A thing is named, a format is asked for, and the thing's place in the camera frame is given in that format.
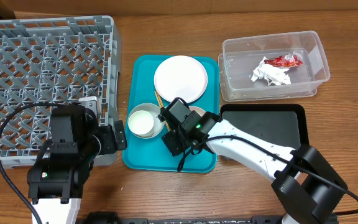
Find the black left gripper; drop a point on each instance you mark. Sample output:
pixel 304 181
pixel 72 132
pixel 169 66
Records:
pixel 110 144

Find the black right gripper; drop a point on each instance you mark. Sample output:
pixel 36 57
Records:
pixel 173 143

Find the pink bowl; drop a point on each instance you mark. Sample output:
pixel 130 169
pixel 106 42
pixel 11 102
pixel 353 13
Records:
pixel 199 110

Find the grey-white bowl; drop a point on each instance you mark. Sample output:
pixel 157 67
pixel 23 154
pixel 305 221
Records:
pixel 155 111

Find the wooden chopstick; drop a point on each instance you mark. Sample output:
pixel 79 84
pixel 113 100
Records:
pixel 161 105

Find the white round plate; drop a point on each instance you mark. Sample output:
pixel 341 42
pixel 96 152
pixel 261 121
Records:
pixel 180 76

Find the white napkin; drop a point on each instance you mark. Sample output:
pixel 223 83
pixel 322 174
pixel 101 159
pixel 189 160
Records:
pixel 271 74

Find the red snack wrapper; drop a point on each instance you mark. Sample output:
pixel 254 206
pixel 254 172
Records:
pixel 284 61

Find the small white cup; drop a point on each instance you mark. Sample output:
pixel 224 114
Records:
pixel 141 123

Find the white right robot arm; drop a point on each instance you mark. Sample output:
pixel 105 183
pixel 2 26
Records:
pixel 307 186

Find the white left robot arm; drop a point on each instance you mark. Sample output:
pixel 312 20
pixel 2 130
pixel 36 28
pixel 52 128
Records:
pixel 56 183

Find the grey dishwasher rack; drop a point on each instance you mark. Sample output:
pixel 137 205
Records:
pixel 55 60

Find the clear plastic waste bin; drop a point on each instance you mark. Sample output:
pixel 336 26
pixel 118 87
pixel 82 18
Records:
pixel 242 55

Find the black waste tray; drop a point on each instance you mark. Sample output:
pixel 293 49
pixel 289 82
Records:
pixel 281 124

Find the teal serving tray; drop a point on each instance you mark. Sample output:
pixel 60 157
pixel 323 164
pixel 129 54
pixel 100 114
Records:
pixel 151 153

